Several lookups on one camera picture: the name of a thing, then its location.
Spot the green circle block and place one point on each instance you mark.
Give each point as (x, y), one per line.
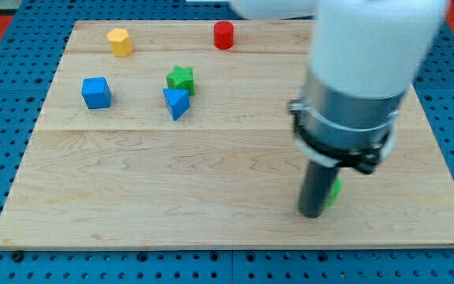
(334, 193)

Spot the light wooden board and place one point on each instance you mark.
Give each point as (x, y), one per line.
(226, 174)

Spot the blue cube block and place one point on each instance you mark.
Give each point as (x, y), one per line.
(96, 93)

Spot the red cylinder block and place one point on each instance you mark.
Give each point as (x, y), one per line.
(223, 35)

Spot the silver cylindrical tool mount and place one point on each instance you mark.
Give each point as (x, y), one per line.
(336, 129)

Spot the yellow hexagon block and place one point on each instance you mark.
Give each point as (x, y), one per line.
(120, 42)

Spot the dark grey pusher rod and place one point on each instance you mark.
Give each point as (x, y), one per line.
(317, 184)

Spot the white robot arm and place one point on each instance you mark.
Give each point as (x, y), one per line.
(363, 57)

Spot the green star block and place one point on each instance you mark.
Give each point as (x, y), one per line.
(181, 78)

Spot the blue triangle block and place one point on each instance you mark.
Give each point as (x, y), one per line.
(177, 101)

